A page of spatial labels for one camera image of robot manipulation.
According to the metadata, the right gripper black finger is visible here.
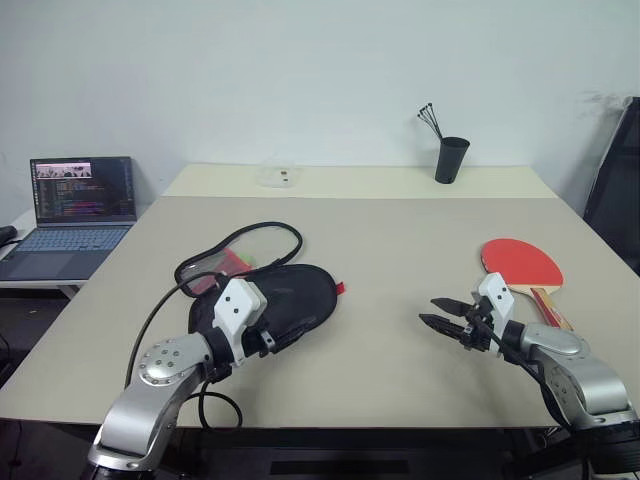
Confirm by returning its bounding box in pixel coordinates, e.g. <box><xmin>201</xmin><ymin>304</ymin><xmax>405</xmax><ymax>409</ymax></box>
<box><xmin>418</xmin><ymin>313</ymin><xmax>469</xmax><ymax>343</ymax></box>
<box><xmin>430</xmin><ymin>297</ymin><xmax>472</xmax><ymax>318</ymax></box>

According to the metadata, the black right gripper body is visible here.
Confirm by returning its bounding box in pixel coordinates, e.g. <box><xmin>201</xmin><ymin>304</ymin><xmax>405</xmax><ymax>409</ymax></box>
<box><xmin>459</xmin><ymin>294</ymin><xmax>497</xmax><ymax>354</ymax></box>

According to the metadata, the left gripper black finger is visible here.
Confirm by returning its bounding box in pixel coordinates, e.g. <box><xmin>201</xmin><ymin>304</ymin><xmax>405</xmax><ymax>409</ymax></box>
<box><xmin>272</xmin><ymin>323</ymin><xmax>310</xmax><ymax>352</ymax></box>

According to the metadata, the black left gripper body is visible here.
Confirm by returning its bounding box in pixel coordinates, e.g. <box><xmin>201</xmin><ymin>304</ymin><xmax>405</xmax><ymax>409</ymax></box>
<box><xmin>241</xmin><ymin>319</ymin><xmax>277</xmax><ymax>359</ymax></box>

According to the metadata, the black paddle case clear window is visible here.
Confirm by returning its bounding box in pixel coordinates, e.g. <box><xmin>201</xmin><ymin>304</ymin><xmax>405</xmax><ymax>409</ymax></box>
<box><xmin>173</xmin><ymin>221</ymin><xmax>347</xmax><ymax>354</ymax></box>

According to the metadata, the red table tennis paddle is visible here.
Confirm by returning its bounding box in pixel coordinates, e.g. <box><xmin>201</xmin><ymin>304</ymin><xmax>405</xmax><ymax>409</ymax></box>
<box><xmin>479</xmin><ymin>238</ymin><xmax>575</xmax><ymax>331</ymax></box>

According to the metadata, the red insert sheet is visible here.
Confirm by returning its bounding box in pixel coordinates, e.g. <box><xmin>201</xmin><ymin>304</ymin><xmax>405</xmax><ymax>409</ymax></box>
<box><xmin>192</xmin><ymin>248</ymin><xmax>253</xmax><ymax>296</ymax></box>

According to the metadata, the black plastic cup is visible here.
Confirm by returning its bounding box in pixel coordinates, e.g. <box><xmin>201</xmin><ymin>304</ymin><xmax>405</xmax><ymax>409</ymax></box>
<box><xmin>434</xmin><ymin>136</ymin><xmax>472</xmax><ymax>185</ymax></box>

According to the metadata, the clear plastic dish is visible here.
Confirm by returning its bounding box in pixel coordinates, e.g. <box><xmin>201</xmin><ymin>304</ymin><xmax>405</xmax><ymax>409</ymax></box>
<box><xmin>257</xmin><ymin>167</ymin><xmax>305</xmax><ymax>189</ymax></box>

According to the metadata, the black office chair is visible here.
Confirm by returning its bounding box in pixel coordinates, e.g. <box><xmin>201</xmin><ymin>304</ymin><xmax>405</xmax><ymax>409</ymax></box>
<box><xmin>582</xmin><ymin>95</ymin><xmax>640</xmax><ymax>277</ymax></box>

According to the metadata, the open grey laptop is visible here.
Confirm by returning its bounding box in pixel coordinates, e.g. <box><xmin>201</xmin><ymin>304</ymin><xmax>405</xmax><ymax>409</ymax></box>
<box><xmin>0</xmin><ymin>156</ymin><xmax>139</xmax><ymax>281</ymax></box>

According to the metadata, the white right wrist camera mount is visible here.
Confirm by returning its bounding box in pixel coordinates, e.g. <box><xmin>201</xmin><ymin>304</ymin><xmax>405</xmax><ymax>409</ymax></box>
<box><xmin>471</xmin><ymin>272</ymin><xmax>517</xmax><ymax>359</ymax></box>

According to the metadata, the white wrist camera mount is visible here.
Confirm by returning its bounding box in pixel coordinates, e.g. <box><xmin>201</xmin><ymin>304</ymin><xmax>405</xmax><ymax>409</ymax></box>
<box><xmin>212</xmin><ymin>278</ymin><xmax>269</xmax><ymax>367</ymax></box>
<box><xmin>471</xmin><ymin>272</ymin><xmax>517</xmax><ymax>359</ymax></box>

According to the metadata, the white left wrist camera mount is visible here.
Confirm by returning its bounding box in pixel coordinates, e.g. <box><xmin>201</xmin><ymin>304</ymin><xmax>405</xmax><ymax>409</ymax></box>
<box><xmin>212</xmin><ymin>278</ymin><xmax>269</xmax><ymax>367</ymax></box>

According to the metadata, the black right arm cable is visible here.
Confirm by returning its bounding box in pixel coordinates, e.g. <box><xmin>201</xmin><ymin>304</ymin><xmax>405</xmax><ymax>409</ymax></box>
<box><xmin>477</xmin><ymin>309</ymin><xmax>576</xmax><ymax>431</ymax></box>

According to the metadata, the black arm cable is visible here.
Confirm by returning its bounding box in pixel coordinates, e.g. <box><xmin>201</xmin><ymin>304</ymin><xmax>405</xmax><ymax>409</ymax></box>
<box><xmin>477</xmin><ymin>309</ymin><xmax>576</xmax><ymax>431</ymax></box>
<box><xmin>124</xmin><ymin>272</ymin><xmax>245</xmax><ymax>430</ymax></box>

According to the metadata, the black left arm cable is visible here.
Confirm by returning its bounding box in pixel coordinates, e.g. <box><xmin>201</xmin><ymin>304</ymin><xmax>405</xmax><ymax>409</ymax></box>
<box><xmin>124</xmin><ymin>272</ymin><xmax>245</xmax><ymax>430</ymax></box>

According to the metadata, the black cable tie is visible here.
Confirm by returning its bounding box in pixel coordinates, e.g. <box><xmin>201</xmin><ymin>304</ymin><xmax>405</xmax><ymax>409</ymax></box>
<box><xmin>422</xmin><ymin>107</ymin><xmax>443</xmax><ymax>140</ymax></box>
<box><xmin>416</xmin><ymin>114</ymin><xmax>442</xmax><ymax>140</ymax></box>
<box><xmin>418</xmin><ymin>110</ymin><xmax>443</xmax><ymax>140</ymax></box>
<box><xmin>426</xmin><ymin>102</ymin><xmax>444</xmax><ymax>140</ymax></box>

